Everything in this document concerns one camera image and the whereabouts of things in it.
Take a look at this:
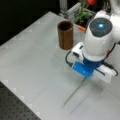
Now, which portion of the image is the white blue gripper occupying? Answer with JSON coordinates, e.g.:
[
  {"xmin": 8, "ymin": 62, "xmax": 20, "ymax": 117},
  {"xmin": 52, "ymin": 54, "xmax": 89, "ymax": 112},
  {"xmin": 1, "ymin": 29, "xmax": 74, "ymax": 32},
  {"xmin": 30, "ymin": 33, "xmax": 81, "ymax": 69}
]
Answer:
[{"xmin": 72, "ymin": 42, "xmax": 115, "ymax": 82}]

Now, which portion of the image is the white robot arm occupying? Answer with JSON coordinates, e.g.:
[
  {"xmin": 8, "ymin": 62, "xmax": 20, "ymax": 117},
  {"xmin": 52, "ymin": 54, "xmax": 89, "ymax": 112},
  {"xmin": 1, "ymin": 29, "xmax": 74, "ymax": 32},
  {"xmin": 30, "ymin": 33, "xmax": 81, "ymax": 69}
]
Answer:
[{"xmin": 72, "ymin": 11, "xmax": 120, "ymax": 83}]

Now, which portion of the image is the brown wooden cylinder vase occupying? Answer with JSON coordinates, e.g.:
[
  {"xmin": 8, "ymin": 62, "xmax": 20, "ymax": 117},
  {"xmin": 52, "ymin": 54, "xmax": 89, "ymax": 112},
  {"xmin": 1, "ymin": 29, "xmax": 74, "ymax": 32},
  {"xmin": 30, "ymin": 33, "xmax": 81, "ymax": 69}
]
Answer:
[{"xmin": 57, "ymin": 21, "xmax": 73, "ymax": 50}]

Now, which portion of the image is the orange block on rail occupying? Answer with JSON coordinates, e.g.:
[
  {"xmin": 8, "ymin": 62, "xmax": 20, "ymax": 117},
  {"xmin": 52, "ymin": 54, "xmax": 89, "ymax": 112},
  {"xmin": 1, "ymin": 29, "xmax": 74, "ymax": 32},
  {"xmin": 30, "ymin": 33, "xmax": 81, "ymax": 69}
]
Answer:
[{"xmin": 78, "ymin": 26, "xmax": 86, "ymax": 32}]

